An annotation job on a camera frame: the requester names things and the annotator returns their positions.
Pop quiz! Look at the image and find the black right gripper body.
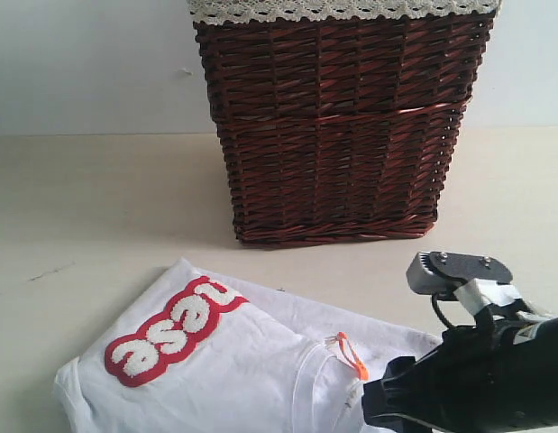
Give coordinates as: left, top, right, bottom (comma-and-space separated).
361, 314, 531, 432

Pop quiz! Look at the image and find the white t-shirt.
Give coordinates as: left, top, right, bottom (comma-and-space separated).
53, 260, 439, 432

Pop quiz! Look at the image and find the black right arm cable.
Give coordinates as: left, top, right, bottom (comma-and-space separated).
429, 292, 455, 330

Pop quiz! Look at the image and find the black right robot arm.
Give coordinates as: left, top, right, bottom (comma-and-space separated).
361, 318, 558, 432

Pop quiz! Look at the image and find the dark brown wicker basket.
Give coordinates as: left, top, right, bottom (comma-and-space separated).
195, 13, 494, 247

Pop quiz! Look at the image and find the white lace crochet cloth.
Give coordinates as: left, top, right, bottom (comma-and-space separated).
188, 0, 501, 25

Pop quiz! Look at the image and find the orange clothing tag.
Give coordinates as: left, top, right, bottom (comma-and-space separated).
335, 332, 370, 382

